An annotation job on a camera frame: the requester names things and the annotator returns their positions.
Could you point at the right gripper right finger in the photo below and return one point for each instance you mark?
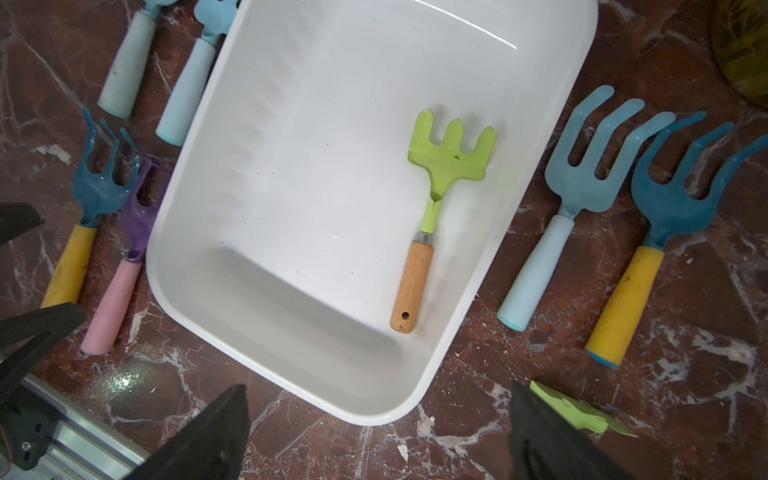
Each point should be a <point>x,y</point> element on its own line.
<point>543,445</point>

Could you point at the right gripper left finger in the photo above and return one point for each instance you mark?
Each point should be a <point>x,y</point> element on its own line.
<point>210,446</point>

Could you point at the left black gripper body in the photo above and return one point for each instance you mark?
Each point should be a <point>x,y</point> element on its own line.
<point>39,330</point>

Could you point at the green rake orange handle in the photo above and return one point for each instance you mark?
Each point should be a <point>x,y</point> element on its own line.
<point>578,413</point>

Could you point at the purple rake pink handle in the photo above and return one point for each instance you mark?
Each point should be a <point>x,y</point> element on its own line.
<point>136,221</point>

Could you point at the blue rake pink handle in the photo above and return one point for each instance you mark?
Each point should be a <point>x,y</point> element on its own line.
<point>98,194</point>

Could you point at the white storage box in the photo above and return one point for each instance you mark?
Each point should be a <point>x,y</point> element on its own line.
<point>284,231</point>

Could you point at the teal rake white handle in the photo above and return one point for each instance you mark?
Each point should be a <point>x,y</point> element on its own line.
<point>125,76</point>

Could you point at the teal rake light handle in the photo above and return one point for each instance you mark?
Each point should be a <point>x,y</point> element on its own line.
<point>579,189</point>

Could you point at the blue rake yellow handle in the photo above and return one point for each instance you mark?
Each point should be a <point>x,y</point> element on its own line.
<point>670,211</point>

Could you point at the green rake wooden handle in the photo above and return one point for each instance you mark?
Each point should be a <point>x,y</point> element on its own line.
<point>445,162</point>

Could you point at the light blue hand rake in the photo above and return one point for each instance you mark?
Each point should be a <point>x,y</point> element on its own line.
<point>217,18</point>

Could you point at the green potted plant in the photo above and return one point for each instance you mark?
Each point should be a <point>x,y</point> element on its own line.
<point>739,43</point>

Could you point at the aluminium front rail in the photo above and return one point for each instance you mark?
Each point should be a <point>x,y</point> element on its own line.
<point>45,435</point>

